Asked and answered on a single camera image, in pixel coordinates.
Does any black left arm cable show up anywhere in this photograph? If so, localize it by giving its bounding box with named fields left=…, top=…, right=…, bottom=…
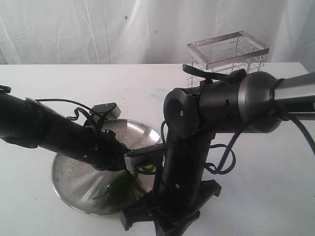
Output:
left=34, top=98, right=109, bottom=128

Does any small green vegetable scrap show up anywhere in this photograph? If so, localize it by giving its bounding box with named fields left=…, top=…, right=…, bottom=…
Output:
left=142, top=165, right=155, bottom=172

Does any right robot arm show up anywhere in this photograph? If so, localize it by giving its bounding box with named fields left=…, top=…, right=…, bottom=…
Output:
left=121, top=70, right=315, bottom=236

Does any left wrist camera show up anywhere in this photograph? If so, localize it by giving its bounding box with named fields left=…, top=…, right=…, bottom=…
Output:
left=92, top=102, right=121, bottom=119

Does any round stainless steel plate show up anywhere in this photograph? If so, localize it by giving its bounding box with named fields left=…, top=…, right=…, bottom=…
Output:
left=52, top=119, right=162, bottom=215

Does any green jalapeno pepper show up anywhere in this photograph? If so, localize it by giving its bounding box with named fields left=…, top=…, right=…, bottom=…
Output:
left=92, top=171, right=138, bottom=200

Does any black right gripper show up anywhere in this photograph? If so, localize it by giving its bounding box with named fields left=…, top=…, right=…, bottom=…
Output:
left=120, top=132, right=221, bottom=236

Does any white backdrop curtain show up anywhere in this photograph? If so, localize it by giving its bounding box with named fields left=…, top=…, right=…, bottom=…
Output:
left=0, top=0, right=315, bottom=67

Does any chrome wire utensil holder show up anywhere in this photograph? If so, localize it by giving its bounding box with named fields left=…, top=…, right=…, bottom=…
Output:
left=187, top=31, right=269, bottom=74

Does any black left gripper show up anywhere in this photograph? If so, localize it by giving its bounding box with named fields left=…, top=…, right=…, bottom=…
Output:
left=66, top=126, right=131, bottom=172

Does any black handled knife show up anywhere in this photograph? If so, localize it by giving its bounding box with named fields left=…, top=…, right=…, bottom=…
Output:
left=126, top=171, right=146, bottom=197

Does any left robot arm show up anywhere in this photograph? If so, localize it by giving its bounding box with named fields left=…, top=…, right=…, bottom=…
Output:
left=0, top=86, right=129, bottom=172

